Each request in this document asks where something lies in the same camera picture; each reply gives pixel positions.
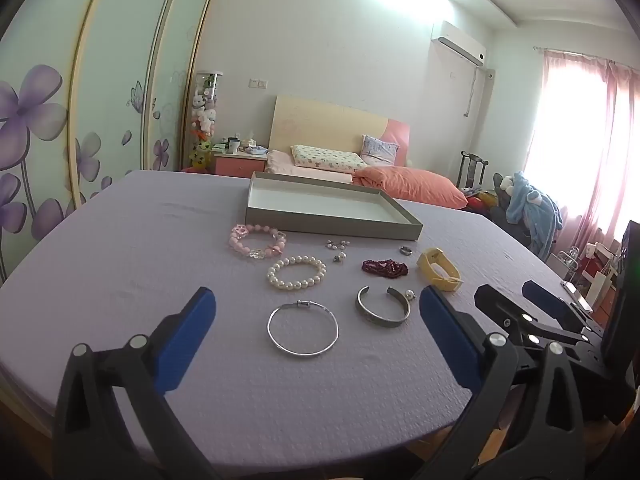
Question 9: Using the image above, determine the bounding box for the pink and cream nightstand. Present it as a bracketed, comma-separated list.
[212, 146, 269, 178]

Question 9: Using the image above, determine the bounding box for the dark red bead bracelet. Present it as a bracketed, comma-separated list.
[361, 258, 409, 278]

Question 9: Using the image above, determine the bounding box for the orange duvet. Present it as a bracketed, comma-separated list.
[352, 165, 470, 210]

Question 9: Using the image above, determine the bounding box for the yellow wrist watch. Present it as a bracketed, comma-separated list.
[417, 247, 464, 292]

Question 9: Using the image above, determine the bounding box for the light purple pillow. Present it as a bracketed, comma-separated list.
[360, 134, 401, 166]

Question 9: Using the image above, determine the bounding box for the white pearl bracelet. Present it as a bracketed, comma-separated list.
[267, 255, 327, 292]

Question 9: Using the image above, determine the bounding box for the white patterned pillow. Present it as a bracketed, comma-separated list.
[290, 144, 369, 174]

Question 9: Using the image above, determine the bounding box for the blue plush garment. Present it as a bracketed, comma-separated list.
[505, 171, 564, 257]

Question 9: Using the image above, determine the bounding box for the wide silver cuff bracelet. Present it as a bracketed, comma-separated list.
[356, 285, 412, 328]

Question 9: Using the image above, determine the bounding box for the pink bead bracelet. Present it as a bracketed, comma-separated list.
[230, 223, 288, 261]

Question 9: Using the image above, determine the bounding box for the thin silver bangle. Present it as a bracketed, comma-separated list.
[267, 300, 339, 357]

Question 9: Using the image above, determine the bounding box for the plush toy display tube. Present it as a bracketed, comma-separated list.
[189, 71, 224, 171]

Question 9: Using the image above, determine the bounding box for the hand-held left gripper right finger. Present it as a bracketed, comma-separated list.
[419, 285, 636, 480]

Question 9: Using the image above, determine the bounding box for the dark wooden chair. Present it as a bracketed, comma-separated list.
[455, 150, 489, 192]

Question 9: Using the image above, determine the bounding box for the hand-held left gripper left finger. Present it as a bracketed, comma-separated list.
[52, 286, 221, 480]

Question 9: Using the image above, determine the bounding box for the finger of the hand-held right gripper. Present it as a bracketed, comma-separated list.
[474, 284, 606, 361]
[521, 280, 607, 343]

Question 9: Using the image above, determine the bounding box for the pink curtain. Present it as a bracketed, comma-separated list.
[520, 49, 640, 261]

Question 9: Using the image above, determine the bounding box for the pink bed sheet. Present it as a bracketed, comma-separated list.
[264, 150, 362, 184]

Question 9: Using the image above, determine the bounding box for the flower print wardrobe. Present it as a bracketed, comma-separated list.
[0, 0, 219, 283]

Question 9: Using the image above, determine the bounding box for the grey cardboard tray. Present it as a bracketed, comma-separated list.
[246, 171, 424, 243]

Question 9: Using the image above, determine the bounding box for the white air conditioner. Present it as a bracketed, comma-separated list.
[430, 20, 487, 67]

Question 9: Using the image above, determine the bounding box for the purple tablecloth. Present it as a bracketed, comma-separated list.
[0, 169, 593, 466]

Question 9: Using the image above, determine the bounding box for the cream and pink headboard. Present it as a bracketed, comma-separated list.
[269, 94, 411, 167]

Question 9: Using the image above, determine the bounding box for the yellow plush toy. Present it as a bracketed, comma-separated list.
[189, 141, 212, 171]

